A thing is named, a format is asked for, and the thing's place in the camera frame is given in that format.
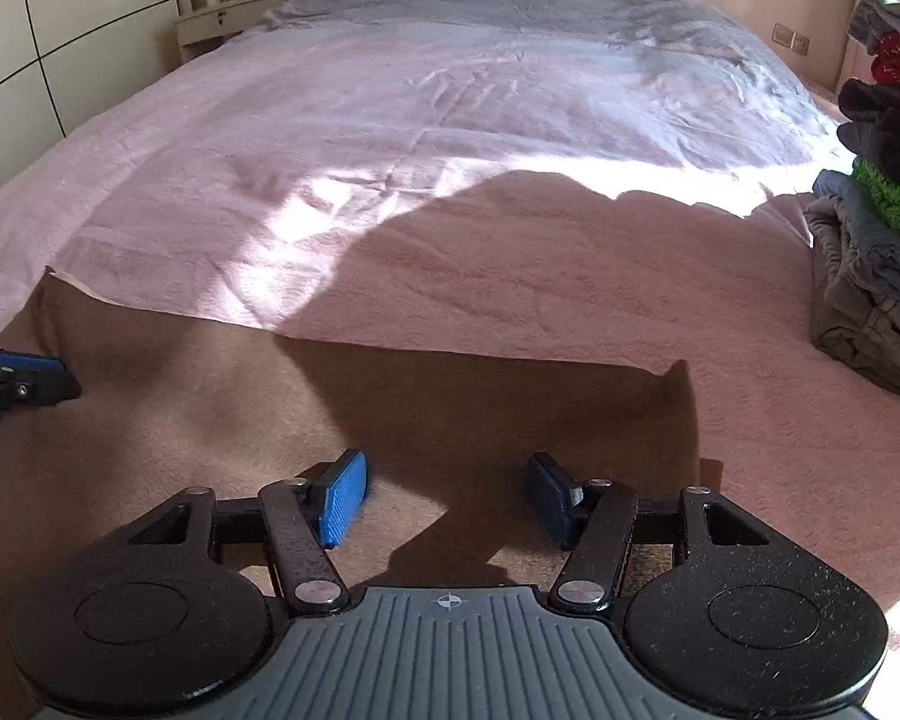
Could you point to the khaki folded garment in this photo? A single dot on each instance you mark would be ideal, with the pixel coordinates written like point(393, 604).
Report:
point(852, 320)

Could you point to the wall socket plate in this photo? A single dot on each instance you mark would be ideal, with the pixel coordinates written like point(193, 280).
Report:
point(790, 39)

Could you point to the grey top folded garment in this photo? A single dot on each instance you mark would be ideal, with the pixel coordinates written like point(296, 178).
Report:
point(871, 20)

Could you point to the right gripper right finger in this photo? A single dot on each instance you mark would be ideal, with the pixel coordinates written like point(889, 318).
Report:
point(597, 524)

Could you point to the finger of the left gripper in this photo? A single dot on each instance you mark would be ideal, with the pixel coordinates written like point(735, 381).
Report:
point(36, 388)
point(31, 363)

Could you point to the pink and grey bedspread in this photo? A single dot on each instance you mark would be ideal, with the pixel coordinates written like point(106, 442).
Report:
point(612, 182)

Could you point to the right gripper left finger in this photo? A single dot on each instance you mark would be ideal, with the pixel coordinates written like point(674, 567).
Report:
point(295, 522)

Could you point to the black folded garment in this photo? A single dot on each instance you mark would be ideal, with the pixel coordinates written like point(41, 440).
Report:
point(872, 129)

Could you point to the blue-grey folded garment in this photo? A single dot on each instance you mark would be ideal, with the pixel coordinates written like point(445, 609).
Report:
point(876, 258)

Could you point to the brown knit sweater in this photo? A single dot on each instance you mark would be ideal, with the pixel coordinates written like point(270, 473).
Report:
point(168, 403)

